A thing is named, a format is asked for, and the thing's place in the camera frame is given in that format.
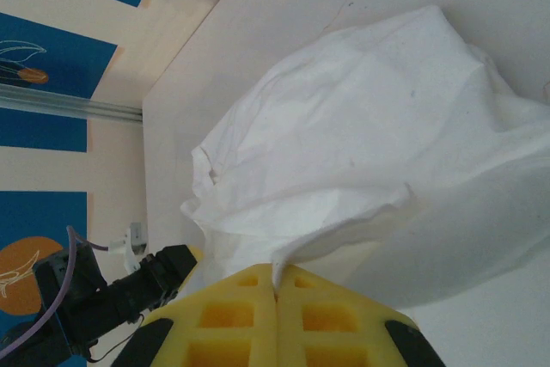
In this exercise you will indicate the white t-shirt with black print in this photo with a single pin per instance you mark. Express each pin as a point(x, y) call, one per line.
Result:
point(365, 148)

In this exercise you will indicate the aluminium frame post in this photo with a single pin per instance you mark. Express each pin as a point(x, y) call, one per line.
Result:
point(64, 102)

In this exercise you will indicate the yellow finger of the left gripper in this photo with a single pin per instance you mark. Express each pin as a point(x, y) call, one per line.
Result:
point(197, 261)

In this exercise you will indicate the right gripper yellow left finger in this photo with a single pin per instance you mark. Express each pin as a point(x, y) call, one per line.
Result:
point(223, 319)

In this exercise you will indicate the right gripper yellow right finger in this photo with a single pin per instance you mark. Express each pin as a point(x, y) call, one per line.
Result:
point(339, 324)

